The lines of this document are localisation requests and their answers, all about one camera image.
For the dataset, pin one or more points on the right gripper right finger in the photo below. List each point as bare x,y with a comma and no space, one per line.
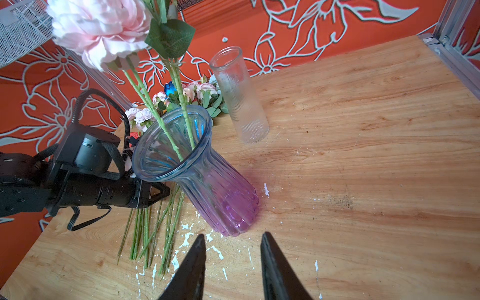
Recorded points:
278,278

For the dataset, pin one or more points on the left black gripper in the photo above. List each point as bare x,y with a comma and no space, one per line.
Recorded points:
126,192

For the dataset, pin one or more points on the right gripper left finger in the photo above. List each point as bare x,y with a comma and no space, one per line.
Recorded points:
188,282

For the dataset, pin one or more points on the purple glass fluted vase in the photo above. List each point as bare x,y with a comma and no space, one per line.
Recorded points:
222,195

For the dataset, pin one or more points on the pink peony flower stem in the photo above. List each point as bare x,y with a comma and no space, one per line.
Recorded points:
106,34

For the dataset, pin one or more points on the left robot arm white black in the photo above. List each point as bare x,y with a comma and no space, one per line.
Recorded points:
86,168

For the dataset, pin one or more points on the clear glass cylinder vase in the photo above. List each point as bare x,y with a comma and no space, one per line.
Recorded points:
243,104

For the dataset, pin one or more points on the white mesh wall basket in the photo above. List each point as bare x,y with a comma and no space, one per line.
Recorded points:
25,26

